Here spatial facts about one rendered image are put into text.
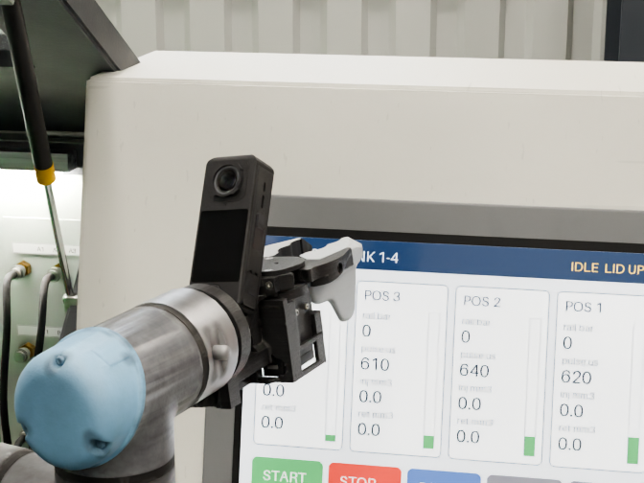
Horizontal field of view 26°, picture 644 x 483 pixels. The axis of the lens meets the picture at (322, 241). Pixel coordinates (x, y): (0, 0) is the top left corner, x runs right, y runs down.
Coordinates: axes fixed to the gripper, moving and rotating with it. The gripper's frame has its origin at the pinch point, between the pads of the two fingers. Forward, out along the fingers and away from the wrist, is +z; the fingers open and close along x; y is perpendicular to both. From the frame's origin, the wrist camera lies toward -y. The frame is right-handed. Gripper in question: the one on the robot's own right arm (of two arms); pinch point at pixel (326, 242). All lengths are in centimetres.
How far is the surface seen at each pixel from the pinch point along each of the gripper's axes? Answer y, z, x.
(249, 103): -9.7, 18.1, -16.2
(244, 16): -7, 361, -219
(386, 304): 9.9, 17.4, -3.9
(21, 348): 17, 25, -55
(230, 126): -7.7, 17.0, -18.0
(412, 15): 0, 386, -161
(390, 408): 19.5, 15.5, -3.7
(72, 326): 11.4, 13.9, -38.2
